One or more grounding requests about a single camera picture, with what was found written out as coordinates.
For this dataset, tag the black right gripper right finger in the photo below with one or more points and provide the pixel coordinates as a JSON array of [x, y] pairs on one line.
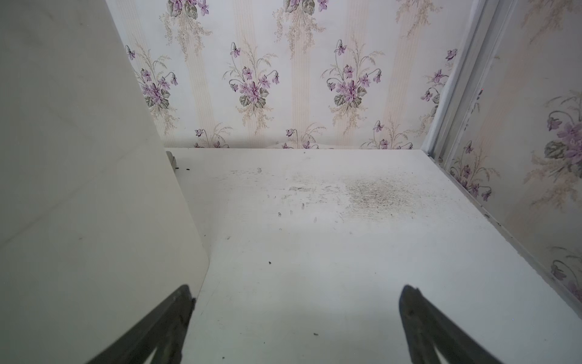
[[431, 335]]

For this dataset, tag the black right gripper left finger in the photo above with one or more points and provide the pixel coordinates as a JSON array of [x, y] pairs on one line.
[[158, 337]]

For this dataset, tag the white plastic drawer cabinet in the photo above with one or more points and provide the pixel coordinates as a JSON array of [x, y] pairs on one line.
[[95, 230]]

